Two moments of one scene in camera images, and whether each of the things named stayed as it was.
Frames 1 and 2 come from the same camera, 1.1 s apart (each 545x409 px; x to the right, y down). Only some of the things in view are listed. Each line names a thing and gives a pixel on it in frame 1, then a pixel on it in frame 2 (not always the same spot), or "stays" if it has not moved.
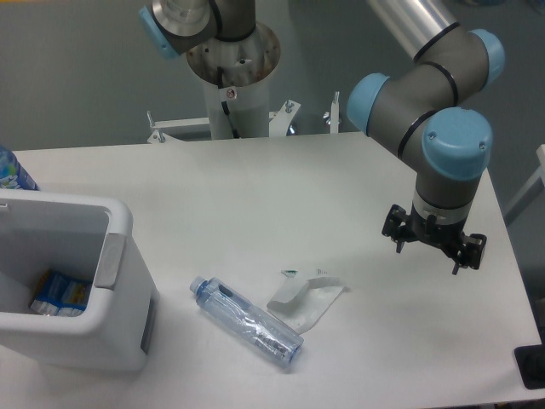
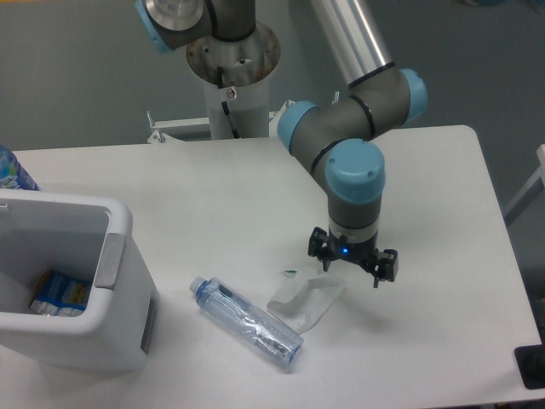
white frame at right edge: (529, 192) stays
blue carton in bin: (59, 295) stays
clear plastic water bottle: (247, 322) stays
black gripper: (446, 236) → (324, 246)
